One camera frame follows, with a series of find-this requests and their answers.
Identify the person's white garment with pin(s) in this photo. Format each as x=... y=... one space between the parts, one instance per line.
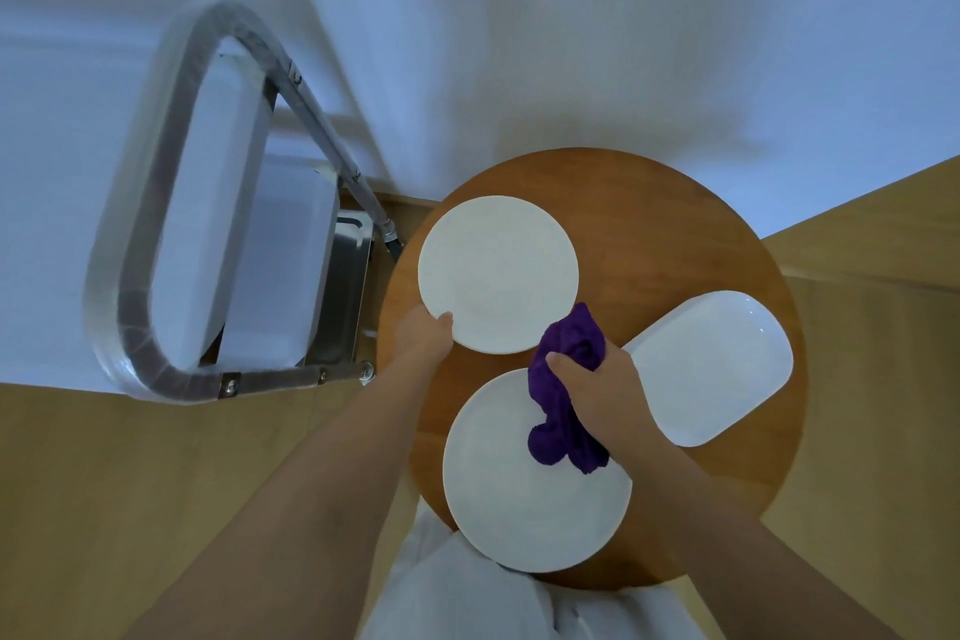
x=450 y=602

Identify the person's right forearm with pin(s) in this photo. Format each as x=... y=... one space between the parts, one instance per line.
x=750 y=557

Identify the white round dinner plate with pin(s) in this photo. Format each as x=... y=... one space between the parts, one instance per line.
x=525 y=512

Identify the round wooden side table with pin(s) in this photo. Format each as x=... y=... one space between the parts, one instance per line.
x=652 y=227

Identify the person's left hand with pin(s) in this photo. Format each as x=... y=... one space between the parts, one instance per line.
x=420 y=343

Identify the purple cleaning cloth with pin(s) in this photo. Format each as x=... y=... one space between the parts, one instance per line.
x=570 y=339

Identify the person's right hand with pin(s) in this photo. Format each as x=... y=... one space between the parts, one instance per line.
x=611 y=399

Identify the stack of white round plates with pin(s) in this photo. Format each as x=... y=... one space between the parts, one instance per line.
x=495 y=272

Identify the person's left forearm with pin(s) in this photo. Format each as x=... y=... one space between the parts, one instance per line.
x=292 y=504

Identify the steel three-tier cart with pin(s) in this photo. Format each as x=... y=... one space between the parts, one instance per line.
x=52 y=212

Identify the stack of white rectangular plates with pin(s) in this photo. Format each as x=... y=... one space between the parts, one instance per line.
x=712 y=369

